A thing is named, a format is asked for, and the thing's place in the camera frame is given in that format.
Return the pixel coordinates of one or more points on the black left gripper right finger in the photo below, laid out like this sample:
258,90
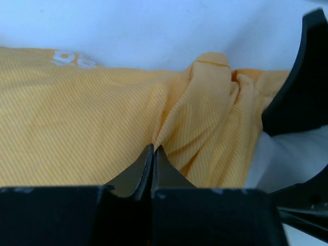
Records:
183,214

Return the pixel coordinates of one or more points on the white pillow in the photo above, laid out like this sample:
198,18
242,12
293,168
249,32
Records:
170,35

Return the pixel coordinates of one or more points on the yellow pillowcase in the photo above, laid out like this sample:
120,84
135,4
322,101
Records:
66,120

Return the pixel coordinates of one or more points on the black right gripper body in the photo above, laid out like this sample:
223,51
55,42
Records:
304,205

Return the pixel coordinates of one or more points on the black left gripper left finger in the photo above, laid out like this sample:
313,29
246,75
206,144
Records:
115,213

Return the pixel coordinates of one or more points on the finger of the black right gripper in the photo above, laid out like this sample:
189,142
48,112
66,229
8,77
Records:
301,103

